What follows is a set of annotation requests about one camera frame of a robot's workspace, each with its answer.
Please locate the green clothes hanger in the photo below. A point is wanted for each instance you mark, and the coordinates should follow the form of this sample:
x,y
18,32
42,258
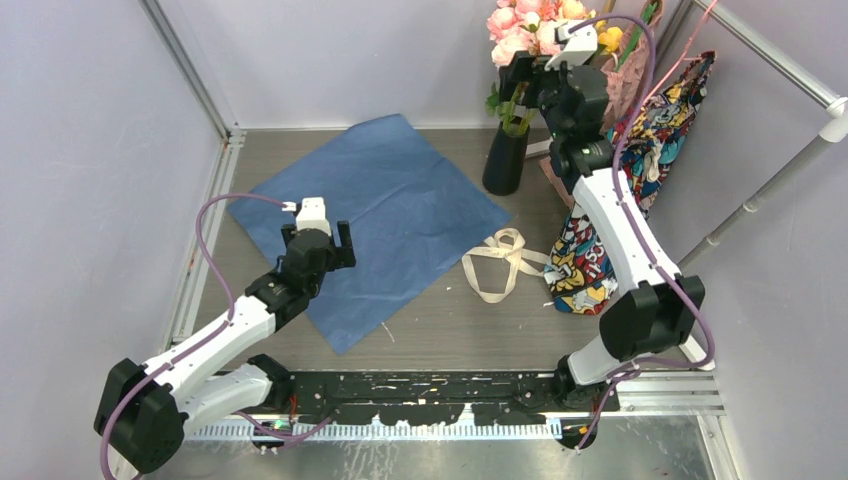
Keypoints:
x,y
650,15

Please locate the pink garment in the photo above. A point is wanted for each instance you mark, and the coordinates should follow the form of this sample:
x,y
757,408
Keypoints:
x,y
624,86

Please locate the white metal clothes rack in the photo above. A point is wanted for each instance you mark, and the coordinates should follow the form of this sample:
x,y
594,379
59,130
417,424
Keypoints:
x,y
756,202

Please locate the cream ribbon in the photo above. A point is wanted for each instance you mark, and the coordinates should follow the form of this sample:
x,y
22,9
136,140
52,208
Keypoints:
x,y
492,269

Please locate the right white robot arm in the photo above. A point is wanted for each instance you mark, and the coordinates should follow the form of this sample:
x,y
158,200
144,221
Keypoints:
x,y
655,308

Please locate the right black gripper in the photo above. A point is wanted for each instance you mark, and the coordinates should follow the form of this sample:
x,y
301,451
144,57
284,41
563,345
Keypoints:
x,y
520,70

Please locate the white slotted cable duct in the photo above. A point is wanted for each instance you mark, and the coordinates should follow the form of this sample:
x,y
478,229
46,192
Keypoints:
x,y
237,430

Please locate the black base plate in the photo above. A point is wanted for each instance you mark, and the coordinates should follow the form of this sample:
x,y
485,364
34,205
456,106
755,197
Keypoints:
x,y
424,398

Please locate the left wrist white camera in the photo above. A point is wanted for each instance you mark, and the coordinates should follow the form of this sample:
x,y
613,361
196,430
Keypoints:
x,y
309,214

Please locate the black vase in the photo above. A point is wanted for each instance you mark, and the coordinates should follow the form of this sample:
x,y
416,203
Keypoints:
x,y
505,161

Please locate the yellow flowers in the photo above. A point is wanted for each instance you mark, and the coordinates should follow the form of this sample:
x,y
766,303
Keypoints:
x,y
609,38

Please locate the pink clothes hanger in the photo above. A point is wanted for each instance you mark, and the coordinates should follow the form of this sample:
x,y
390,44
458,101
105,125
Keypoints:
x,y
679,16

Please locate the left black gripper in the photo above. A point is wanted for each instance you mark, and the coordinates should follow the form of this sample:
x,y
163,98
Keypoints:
x,y
342,255

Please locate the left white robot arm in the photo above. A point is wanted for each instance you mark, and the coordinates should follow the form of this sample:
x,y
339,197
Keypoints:
x,y
147,409

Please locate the colourful cartoon print garment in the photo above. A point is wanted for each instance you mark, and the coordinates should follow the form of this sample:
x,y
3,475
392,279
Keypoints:
x,y
579,273

